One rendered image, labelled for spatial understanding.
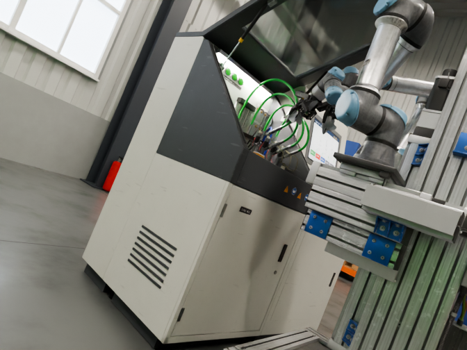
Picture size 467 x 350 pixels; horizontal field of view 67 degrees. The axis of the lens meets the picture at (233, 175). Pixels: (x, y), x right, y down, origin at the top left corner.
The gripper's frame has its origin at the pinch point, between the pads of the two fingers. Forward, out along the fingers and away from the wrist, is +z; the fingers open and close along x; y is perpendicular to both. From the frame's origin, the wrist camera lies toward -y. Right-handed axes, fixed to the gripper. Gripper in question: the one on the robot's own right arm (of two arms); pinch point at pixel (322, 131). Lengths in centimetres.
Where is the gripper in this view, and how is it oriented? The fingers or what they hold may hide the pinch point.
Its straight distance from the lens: 188.1
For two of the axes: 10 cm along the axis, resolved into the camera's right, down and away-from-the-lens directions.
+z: -3.8, 9.2, -0.4
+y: 6.8, 2.5, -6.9
